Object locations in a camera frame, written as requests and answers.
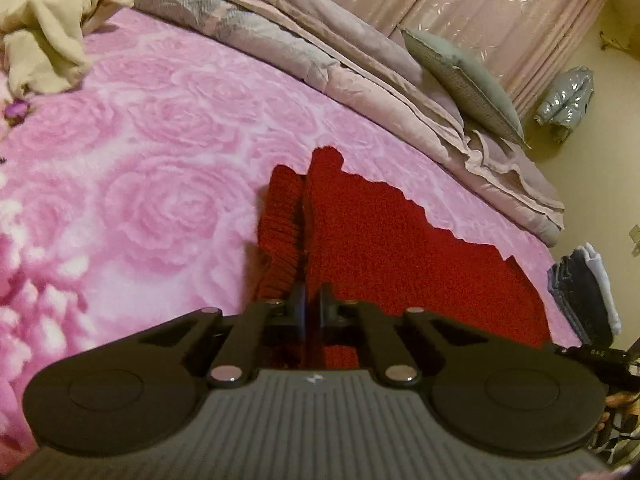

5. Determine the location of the cream crumpled garment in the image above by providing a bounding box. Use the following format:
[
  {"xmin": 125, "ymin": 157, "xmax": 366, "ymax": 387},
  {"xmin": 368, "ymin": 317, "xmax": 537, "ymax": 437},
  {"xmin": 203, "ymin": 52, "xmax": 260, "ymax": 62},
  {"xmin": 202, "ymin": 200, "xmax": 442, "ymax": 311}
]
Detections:
[{"xmin": 0, "ymin": 0, "xmax": 136, "ymax": 96}]

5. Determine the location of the shiny silver jacket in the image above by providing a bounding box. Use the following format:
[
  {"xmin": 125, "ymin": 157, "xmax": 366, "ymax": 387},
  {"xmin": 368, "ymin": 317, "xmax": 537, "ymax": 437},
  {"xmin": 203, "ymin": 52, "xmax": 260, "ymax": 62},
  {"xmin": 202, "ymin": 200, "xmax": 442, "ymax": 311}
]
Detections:
[{"xmin": 534, "ymin": 66, "xmax": 596, "ymax": 143}]

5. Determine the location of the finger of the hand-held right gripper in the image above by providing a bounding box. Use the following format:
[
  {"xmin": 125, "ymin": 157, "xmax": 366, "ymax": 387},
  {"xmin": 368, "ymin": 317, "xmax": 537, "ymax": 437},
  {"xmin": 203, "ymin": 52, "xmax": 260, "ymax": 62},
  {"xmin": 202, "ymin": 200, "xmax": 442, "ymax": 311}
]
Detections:
[{"xmin": 554, "ymin": 344, "xmax": 633, "ymax": 368}]

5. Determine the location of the white folded garment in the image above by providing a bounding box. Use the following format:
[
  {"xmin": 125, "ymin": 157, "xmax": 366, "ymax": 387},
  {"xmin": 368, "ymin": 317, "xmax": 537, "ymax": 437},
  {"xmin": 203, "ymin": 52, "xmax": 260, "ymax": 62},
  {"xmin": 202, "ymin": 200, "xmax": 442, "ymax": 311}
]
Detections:
[{"xmin": 582, "ymin": 242, "xmax": 622, "ymax": 337}]

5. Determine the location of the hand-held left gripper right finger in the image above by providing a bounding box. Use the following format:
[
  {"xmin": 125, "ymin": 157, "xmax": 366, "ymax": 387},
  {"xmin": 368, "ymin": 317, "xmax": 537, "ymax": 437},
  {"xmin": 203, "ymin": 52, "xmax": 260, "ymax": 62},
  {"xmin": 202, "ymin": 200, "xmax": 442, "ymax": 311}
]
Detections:
[{"xmin": 320, "ymin": 284, "xmax": 526, "ymax": 388}]

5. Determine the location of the person's right hand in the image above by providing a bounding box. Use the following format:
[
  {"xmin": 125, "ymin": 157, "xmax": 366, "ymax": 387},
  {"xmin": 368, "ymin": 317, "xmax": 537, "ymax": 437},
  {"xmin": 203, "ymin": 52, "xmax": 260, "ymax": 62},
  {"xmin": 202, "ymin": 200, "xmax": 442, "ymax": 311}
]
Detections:
[{"xmin": 602, "ymin": 391, "xmax": 640, "ymax": 431}]

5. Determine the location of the red patterned knit sweater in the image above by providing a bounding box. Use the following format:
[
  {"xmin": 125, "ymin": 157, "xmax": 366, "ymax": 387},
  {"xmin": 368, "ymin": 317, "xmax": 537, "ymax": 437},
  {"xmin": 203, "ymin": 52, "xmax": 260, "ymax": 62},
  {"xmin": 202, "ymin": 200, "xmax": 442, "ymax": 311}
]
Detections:
[{"xmin": 255, "ymin": 145, "xmax": 576, "ymax": 368}]

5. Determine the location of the folded grey-pink duvet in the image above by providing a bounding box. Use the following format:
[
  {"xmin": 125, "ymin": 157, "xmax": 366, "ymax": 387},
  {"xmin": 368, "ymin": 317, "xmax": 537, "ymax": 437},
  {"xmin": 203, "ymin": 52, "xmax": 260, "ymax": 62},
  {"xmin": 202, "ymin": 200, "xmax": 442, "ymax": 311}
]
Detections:
[{"xmin": 52, "ymin": 0, "xmax": 563, "ymax": 248}]

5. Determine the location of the stack of dark folded clothes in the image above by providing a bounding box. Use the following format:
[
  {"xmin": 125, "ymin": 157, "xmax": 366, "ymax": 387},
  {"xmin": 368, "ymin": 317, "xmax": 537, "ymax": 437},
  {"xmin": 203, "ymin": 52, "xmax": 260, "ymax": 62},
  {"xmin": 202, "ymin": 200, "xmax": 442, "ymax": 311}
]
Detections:
[{"xmin": 546, "ymin": 249, "xmax": 615, "ymax": 348}]

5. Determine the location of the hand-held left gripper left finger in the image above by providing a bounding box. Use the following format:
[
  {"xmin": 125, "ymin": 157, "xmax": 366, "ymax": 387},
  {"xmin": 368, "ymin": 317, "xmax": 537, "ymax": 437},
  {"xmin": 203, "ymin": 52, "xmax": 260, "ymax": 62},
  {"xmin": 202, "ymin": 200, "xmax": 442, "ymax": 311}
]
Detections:
[{"xmin": 100, "ymin": 284, "xmax": 307, "ymax": 389}]

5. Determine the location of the pink patterned curtain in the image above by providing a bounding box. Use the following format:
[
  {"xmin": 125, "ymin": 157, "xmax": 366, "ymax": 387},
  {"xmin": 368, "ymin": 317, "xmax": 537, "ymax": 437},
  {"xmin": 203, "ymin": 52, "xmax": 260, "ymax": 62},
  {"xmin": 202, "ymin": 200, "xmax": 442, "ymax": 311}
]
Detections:
[{"xmin": 225, "ymin": 0, "xmax": 616, "ymax": 116}]

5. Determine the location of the wall hook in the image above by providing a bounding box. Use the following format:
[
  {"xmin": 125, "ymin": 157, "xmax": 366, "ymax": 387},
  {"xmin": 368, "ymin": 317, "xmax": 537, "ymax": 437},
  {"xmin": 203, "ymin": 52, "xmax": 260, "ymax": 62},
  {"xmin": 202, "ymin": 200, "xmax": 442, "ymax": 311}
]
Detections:
[{"xmin": 599, "ymin": 30, "xmax": 632, "ymax": 52}]

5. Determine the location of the pink floral bed blanket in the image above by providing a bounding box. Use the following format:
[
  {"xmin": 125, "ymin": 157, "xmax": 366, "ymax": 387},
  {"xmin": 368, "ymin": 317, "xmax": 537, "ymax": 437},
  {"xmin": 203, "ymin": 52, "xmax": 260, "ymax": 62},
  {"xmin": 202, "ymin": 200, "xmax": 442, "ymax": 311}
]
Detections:
[{"xmin": 0, "ymin": 0, "xmax": 581, "ymax": 461}]

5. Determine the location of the green pillow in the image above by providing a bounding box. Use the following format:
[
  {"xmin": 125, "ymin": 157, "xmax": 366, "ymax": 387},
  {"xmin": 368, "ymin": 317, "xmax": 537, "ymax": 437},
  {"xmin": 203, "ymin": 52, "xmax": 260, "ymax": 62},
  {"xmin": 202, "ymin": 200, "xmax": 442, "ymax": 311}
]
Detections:
[{"xmin": 400, "ymin": 27, "xmax": 531, "ymax": 150}]

